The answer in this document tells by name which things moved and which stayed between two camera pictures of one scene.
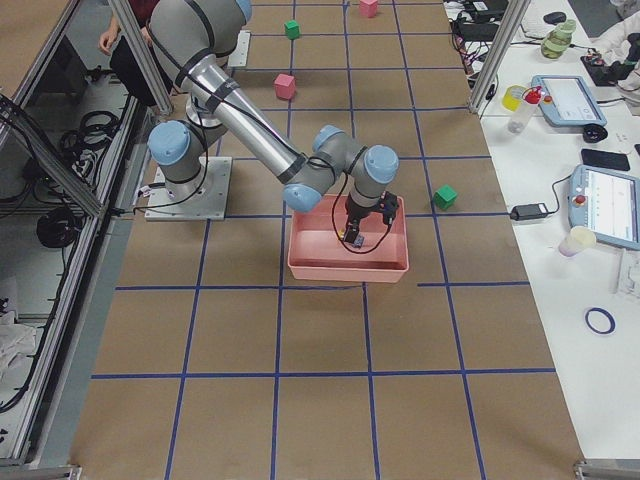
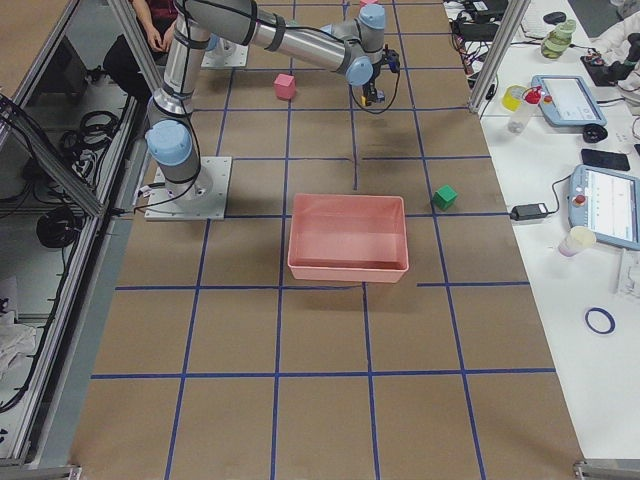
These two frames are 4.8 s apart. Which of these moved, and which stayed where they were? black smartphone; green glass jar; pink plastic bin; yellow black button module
Moved: yellow black button module
Stayed: black smartphone; pink plastic bin; green glass jar
